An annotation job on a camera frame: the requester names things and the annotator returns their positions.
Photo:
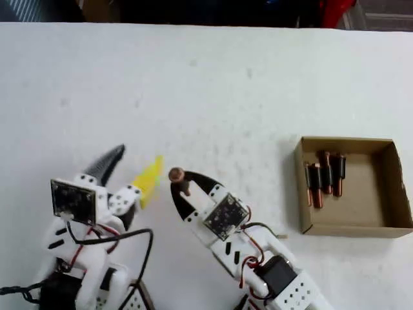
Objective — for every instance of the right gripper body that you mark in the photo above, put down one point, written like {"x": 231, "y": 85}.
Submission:
{"x": 232, "y": 252}

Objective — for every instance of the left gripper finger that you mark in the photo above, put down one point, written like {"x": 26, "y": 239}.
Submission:
{"x": 146, "y": 181}
{"x": 104, "y": 164}

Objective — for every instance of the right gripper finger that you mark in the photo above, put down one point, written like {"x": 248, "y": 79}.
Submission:
{"x": 182, "y": 201}
{"x": 206, "y": 182}

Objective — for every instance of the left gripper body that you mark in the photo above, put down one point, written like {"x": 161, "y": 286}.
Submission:
{"x": 93, "y": 245}

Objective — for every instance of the copper bolt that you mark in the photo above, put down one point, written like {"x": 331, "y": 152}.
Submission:
{"x": 176, "y": 174}

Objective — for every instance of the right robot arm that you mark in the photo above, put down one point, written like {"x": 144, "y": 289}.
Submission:
{"x": 290, "y": 287}

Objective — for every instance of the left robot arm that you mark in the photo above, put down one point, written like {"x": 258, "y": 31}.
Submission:
{"x": 113, "y": 284}

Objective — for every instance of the bolt in black sleeve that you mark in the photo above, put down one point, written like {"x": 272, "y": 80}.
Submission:
{"x": 309, "y": 177}
{"x": 317, "y": 181}
{"x": 326, "y": 171}
{"x": 339, "y": 171}

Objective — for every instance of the cardboard box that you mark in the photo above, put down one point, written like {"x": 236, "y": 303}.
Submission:
{"x": 371, "y": 213}

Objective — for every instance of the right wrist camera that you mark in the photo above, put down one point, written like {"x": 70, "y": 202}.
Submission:
{"x": 226, "y": 218}

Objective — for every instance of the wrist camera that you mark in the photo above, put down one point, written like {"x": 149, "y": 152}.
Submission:
{"x": 226, "y": 218}
{"x": 75, "y": 201}

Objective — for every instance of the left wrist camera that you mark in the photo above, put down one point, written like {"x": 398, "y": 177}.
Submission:
{"x": 75, "y": 201}

